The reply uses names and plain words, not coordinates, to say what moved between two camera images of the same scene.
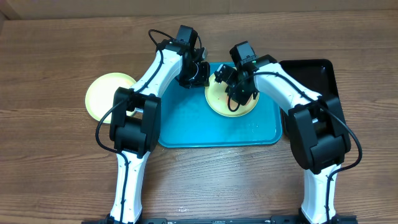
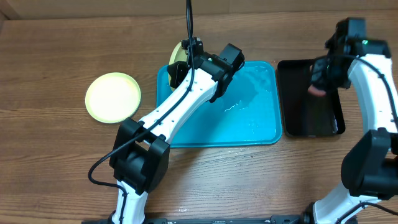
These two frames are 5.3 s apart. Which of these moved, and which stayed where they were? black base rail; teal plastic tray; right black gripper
Moved: right black gripper
Stayed: black base rail; teal plastic tray
